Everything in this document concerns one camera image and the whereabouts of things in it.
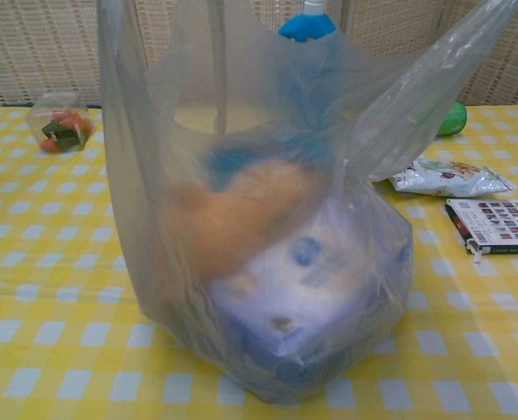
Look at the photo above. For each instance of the clear box with orange pieces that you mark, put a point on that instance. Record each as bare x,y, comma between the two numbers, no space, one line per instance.
62,129

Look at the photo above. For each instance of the white snack packet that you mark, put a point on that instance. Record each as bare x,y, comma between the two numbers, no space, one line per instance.
456,179

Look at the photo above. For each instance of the yellow white checked tablecloth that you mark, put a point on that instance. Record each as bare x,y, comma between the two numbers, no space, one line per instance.
44,262

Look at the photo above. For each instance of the blue and white carton box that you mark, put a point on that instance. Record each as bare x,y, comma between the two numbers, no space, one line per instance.
285,306

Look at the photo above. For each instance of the transparent plastic carrier bag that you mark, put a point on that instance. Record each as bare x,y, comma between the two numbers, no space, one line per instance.
154,227

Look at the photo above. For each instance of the black box with coloured tiles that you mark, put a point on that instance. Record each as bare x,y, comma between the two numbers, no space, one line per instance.
504,227

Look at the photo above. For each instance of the blue bottle with white cap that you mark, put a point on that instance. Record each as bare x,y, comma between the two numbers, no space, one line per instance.
307,24

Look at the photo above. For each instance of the green snack package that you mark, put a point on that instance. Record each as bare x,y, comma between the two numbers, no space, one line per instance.
453,119

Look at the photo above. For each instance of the beige woven folding screen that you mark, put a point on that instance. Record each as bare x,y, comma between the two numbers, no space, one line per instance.
36,48

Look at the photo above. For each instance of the orange snack pack in bag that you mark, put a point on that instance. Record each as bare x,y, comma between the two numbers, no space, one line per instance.
250,197

